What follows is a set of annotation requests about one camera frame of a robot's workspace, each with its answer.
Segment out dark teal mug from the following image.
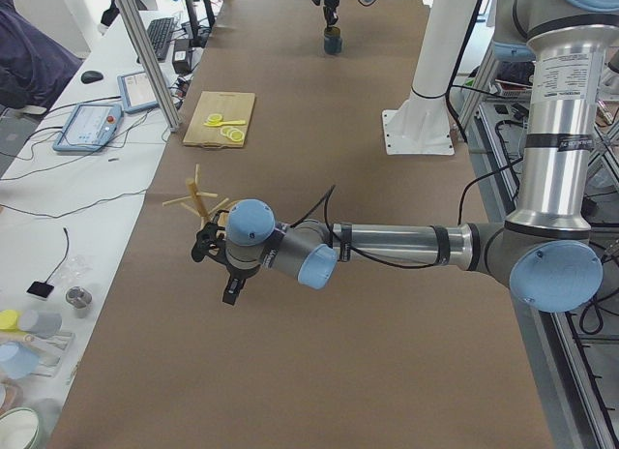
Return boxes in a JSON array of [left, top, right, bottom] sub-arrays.
[[323, 26, 342, 55]]

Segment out wooden cup rack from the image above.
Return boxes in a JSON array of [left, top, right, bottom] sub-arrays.
[[162, 164, 238, 230]]

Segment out small metal cup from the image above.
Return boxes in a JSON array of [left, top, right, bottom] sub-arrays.
[[65, 286, 93, 318]]

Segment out grey plastic cup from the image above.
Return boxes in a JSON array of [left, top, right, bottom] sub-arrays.
[[17, 310, 62, 339]]

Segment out yellow plastic cup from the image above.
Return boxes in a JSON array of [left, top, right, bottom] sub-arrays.
[[0, 310, 20, 332]]

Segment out light blue cup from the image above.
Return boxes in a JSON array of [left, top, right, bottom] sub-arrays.
[[0, 342, 39, 379]]

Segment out bamboo cutting board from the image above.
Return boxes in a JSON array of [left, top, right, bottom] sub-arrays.
[[182, 91, 256, 149]]

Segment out black power adapter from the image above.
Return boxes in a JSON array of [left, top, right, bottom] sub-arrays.
[[172, 39, 192, 75]]

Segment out black keyboard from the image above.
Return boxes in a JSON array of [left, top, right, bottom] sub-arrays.
[[146, 17, 176, 61]]

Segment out small black square pad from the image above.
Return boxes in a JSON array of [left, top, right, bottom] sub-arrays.
[[26, 281, 54, 299]]

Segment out far teach pendant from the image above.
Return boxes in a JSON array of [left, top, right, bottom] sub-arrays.
[[117, 72, 159, 114]]

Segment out teach pendant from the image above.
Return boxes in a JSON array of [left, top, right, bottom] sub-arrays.
[[52, 103, 123, 154], [117, 72, 159, 114]]

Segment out near teach pendant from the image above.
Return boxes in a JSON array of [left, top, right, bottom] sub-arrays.
[[52, 103, 123, 154]]

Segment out black computer mouse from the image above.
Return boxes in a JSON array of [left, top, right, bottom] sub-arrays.
[[80, 71, 104, 84]]

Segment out green white bowl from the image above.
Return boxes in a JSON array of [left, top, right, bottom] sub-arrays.
[[0, 407, 45, 449]]

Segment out seated person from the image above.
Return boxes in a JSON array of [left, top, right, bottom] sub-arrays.
[[1, 0, 81, 109]]

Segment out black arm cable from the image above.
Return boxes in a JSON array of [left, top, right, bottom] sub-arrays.
[[284, 185, 446, 269]]

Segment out white camera pillar base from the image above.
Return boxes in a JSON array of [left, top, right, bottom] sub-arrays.
[[382, 0, 483, 156]]

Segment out aluminium frame post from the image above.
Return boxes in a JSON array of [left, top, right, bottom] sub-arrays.
[[115, 0, 181, 133]]

